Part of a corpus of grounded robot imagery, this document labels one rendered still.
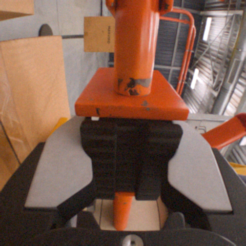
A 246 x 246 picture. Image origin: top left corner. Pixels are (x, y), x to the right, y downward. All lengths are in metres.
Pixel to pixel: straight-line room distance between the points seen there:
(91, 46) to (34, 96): 1.62
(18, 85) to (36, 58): 0.06
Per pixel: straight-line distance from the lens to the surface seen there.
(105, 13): 7.43
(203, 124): 1.45
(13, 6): 0.90
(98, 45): 1.80
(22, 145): 0.21
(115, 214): 0.20
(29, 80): 0.22
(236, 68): 5.84
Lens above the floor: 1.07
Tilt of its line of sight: 1 degrees up
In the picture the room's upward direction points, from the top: 93 degrees clockwise
